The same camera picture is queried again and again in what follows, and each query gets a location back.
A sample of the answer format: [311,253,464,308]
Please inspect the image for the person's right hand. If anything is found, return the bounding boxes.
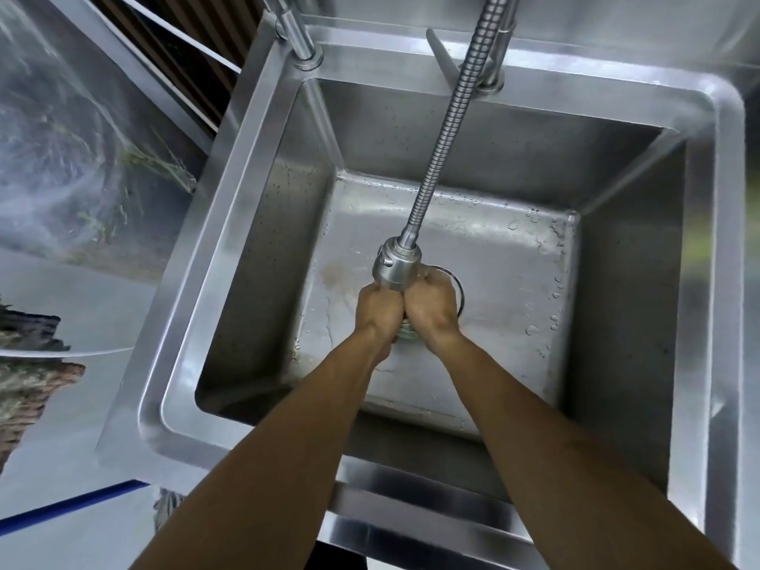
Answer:
[404,269,462,357]

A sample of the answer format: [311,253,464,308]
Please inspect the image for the person's left hand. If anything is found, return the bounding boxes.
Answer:
[355,281,408,361]

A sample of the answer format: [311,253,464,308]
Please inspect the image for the person's left forearm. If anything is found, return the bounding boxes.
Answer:
[129,333,394,570]

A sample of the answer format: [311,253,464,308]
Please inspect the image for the person's right forearm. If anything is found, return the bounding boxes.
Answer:
[424,331,741,570]

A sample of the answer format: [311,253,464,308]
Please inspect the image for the metal spray head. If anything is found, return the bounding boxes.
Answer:
[372,236,428,290]

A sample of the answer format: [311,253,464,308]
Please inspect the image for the stainless steel sink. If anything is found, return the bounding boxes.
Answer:
[95,10,747,570]

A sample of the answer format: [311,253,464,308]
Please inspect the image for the upright metal faucet pipe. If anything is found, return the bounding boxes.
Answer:
[477,0,524,93]

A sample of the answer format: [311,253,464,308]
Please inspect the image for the slim metal tap pipe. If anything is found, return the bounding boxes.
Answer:
[260,0,325,72]

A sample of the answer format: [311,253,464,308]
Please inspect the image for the dark slatted grille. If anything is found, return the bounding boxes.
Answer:
[89,0,269,137]

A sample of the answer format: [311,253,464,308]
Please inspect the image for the blue bar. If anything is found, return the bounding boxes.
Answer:
[0,479,149,532]

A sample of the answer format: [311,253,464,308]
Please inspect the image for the metal sink drain ring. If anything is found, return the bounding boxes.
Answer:
[424,265,467,319]

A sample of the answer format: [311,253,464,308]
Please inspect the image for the flexible metal faucet hose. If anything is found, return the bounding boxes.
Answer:
[399,0,523,251]

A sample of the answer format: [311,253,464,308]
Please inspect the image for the metal faucet lever handle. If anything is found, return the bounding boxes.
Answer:
[426,27,462,85]

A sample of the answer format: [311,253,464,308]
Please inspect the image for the white window rail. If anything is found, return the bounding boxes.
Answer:
[112,0,242,75]

